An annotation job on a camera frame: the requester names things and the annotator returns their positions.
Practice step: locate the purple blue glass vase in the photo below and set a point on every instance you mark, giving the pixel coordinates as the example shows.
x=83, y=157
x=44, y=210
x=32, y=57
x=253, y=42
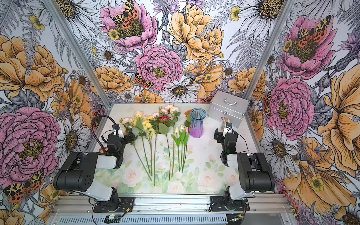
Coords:
x=196, y=127

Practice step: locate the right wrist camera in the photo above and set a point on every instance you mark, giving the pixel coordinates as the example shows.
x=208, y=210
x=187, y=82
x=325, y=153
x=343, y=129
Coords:
x=228, y=129

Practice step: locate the peach rose flower stem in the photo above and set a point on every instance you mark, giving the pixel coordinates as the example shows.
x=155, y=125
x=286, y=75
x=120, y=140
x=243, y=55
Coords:
x=174, y=112

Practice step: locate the silver metal case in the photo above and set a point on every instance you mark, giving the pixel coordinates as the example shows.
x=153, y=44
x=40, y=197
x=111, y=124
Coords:
x=227, y=106

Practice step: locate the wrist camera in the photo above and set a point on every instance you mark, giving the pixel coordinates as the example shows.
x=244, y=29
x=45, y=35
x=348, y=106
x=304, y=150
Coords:
x=228, y=129
x=117, y=130

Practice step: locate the pale pink flower stem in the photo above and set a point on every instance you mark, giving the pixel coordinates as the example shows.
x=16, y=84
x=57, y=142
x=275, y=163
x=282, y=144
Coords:
x=134, y=129

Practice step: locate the aluminium front rail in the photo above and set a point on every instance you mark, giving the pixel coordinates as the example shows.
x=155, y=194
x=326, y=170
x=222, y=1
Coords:
x=174, y=209

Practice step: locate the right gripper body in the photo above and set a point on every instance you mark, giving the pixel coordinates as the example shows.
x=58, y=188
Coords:
x=221, y=138

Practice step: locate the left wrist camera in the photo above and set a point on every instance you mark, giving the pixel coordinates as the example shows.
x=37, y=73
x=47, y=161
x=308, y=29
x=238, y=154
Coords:
x=117, y=130

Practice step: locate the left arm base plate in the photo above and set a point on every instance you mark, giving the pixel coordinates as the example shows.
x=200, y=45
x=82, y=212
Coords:
x=120, y=205

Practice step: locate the white tulip bunch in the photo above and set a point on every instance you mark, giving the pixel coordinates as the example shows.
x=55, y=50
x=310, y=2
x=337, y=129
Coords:
x=180, y=137

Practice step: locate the yellow flower stem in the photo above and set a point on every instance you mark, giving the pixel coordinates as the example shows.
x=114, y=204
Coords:
x=144, y=124

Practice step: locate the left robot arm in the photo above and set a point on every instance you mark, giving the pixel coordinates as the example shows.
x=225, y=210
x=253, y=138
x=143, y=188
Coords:
x=78, y=171

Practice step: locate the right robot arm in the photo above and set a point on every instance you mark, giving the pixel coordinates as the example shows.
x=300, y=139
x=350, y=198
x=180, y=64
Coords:
x=254, y=173

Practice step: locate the pink carnation flower stem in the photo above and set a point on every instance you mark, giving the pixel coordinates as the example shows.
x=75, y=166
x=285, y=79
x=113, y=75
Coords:
x=157, y=118

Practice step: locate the red flower stem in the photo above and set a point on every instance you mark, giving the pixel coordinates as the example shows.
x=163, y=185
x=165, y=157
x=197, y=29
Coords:
x=164, y=129

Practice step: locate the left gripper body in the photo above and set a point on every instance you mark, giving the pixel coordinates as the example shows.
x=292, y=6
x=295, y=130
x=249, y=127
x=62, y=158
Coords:
x=127, y=139

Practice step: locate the orange gerbera flower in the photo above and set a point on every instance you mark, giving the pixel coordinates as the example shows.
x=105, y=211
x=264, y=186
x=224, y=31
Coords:
x=188, y=120

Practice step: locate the small glass bottle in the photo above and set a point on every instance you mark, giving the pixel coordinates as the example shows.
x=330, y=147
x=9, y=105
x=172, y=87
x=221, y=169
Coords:
x=224, y=124

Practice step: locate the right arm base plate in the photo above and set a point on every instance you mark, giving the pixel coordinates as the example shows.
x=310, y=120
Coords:
x=225, y=204

